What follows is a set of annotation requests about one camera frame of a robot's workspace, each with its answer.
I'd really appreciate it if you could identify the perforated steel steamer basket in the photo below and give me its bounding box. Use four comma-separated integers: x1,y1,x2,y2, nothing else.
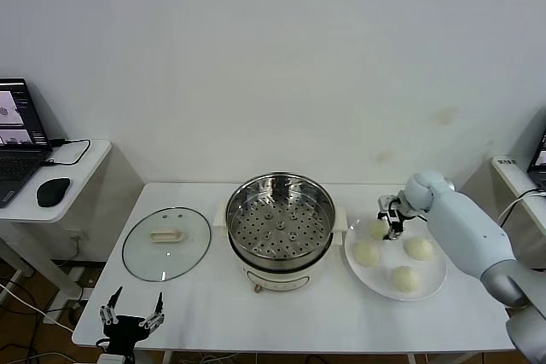
212,172,347,261

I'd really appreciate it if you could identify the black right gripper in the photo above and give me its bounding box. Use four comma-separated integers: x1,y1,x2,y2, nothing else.
377,193,410,241

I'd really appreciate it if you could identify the round glass pot lid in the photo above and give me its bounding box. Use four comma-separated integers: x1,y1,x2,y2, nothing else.
121,205,213,283

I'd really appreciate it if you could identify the dark laptop on narrow table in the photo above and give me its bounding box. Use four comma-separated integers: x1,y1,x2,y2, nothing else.
527,129,546,190

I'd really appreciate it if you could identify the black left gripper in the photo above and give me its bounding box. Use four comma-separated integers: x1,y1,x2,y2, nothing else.
98,287,166,355

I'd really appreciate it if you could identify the black laptop with lit screen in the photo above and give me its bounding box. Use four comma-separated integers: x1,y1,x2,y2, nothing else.
0,78,55,210

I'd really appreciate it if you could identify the round white plate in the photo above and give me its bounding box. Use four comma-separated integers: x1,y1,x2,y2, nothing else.
343,212,449,302

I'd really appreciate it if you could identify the white steamed baozi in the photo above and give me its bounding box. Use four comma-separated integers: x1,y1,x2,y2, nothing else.
352,240,380,268
404,236,435,262
392,265,421,295
369,221,392,240

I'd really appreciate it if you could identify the black computer mouse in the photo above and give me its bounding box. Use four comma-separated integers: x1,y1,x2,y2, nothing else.
36,176,72,208

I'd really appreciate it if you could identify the black laptop cable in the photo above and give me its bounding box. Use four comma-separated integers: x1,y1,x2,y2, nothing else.
40,137,93,168

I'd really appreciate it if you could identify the grey floor power strip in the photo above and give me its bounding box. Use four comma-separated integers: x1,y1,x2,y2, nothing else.
42,300,89,326

